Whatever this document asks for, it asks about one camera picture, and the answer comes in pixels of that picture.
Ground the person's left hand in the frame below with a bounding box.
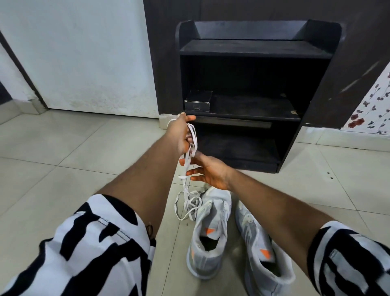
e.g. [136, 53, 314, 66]
[166, 112, 197, 158]

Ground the person's right hand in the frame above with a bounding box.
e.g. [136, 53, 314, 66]
[179, 151, 234, 191]

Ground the white shoelace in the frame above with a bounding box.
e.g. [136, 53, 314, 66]
[167, 117, 204, 222]

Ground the clear plastic box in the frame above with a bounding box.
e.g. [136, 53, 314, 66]
[184, 90, 213, 113]

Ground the grey sneaker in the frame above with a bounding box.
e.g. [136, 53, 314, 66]
[234, 200, 296, 296]
[186, 186, 232, 281]

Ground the person's left forearm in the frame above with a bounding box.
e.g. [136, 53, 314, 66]
[97, 134, 186, 240]

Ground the person's right forearm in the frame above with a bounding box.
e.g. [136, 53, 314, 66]
[227, 170, 336, 275]

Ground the dark brown wooden cabinet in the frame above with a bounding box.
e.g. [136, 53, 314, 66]
[143, 0, 390, 130]

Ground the black open shelf box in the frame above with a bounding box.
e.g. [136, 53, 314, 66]
[175, 20, 342, 174]

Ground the zebra striped garment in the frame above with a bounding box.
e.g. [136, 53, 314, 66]
[0, 194, 390, 296]

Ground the white floral patterned sheet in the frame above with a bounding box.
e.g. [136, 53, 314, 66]
[340, 62, 390, 135]

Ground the dark door frame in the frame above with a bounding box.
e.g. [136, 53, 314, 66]
[0, 30, 48, 115]

